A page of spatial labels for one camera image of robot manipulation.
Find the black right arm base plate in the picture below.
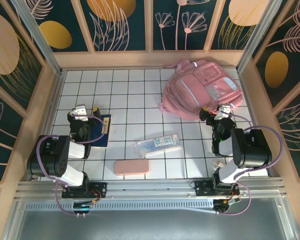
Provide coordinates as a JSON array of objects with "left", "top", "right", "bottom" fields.
[{"left": 194, "top": 178, "right": 241, "bottom": 197}]

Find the dark blue book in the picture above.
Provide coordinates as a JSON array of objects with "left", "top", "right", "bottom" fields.
[{"left": 86, "top": 113, "right": 112, "bottom": 148}]

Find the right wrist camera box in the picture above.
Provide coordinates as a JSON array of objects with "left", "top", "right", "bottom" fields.
[{"left": 215, "top": 104, "right": 233, "bottom": 120}]

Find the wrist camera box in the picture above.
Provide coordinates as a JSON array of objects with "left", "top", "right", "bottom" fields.
[
  {"left": 71, "top": 103, "right": 89, "bottom": 121},
  {"left": 215, "top": 104, "right": 233, "bottom": 120}
]

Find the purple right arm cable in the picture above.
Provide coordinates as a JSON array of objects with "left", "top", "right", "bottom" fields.
[{"left": 215, "top": 113, "right": 283, "bottom": 216}]

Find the aluminium frame post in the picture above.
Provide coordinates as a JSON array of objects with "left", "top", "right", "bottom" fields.
[
  {"left": 11, "top": 0, "right": 64, "bottom": 76},
  {"left": 236, "top": 0, "right": 284, "bottom": 74}
]

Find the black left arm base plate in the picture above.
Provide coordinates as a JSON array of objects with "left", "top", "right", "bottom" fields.
[{"left": 61, "top": 181, "right": 108, "bottom": 199}]

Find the grey metal panel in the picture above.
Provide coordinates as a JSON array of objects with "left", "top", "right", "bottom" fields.
[{"left": 3, "top": 196, "right": 300, "bottom": 240}]

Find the pink backpack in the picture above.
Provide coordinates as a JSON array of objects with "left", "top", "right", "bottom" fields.
[{"left": 158, "top": 58, "right": 244, "bottom": 121}]

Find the clear plastic supplies pack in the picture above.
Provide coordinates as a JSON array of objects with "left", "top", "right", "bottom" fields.
[{"left": 132, "top": 133, "right": 184, "bottom": 158}]

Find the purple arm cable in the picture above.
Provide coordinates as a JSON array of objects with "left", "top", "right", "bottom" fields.
[
  {"left": 215, "top": 113, "right": 283, "bottom": 216},
  {"left": 36, "top": 113, "right": 107, "bottom": 217}
]

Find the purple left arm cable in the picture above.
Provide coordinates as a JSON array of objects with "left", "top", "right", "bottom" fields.
[{"left": 36, "top": 113, "right": 107, "bottom": 217}]

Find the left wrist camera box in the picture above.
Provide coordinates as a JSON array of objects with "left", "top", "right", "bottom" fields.
[{"left": 71, "top": 103, "right": 89, "bottom": 121}]

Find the pink pencil case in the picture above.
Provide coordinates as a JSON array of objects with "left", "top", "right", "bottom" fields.
[{"left": 114, "top": 159, "right": 150, "bottom": 177}]

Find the slotted grey cable duct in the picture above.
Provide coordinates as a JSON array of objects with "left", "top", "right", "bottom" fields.
[{"left": 24, "top": 201, "right": 216, "bottom": 211}]

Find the aluminium mounting rail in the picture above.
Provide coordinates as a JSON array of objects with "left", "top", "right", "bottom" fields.
[{"left": 14, "top": 177, "right": 287, "bottom": 201}]

